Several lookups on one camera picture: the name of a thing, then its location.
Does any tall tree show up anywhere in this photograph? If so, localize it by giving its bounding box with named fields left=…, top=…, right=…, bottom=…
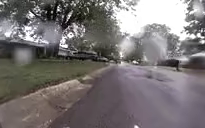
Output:
left=181, top=0, right=205, bottom=46

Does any dark car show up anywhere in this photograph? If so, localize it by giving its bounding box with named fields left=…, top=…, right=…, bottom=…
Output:
left=96, top=56, right=110, bottom=63

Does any grey asphalt road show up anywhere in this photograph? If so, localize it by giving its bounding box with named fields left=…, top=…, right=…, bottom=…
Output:
left=49, top=63, right=205, bottom=128

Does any grass verge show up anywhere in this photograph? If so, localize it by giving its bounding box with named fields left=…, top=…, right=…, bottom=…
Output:
left=179, top=66, right=205, bottom=80

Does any pale car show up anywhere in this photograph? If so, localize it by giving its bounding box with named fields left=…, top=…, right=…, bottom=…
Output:
left=131, top=60, right=140, bottom=66

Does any grass lawn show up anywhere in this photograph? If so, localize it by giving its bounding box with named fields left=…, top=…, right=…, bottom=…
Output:
left=0, top=58, right=108, bottom=105

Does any grey-roofed house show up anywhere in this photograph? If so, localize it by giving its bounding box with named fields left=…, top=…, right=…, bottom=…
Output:
left=185, top=49, right=205, bottom=70

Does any low house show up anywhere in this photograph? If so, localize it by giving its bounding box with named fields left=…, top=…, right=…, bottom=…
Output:
left=0, top=37, right=48, bottom=61

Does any group of trees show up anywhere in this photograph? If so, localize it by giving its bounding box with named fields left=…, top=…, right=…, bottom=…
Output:
left=122, top=22, right=181, bottom=65

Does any concrete kerb gutter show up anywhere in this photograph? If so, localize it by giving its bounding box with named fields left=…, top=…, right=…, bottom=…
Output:
left=0, top=64, right=112, bottom=128

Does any big spreading tree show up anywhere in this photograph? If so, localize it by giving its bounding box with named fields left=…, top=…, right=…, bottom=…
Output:
left=0, top=0, right=139, bottom=58

